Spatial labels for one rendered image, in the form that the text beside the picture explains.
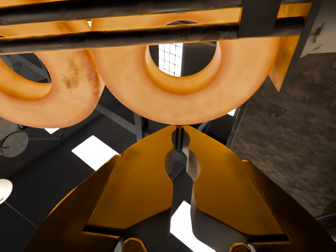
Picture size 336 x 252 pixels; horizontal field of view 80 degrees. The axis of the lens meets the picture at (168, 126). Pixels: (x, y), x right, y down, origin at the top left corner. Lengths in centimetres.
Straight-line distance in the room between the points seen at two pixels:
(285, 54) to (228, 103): 6
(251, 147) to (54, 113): 50
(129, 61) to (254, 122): 43
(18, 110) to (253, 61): 24
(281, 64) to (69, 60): 18
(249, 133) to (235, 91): 39
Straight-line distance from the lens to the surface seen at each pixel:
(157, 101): 21
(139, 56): 18
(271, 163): 63
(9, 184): 518
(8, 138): 294
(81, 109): 24
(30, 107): 26
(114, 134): 965
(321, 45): 20
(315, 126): 53
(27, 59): 1102
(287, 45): 18
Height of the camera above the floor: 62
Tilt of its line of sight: 46 degrees up
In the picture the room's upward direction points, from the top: 178 degrees counter-clockwise
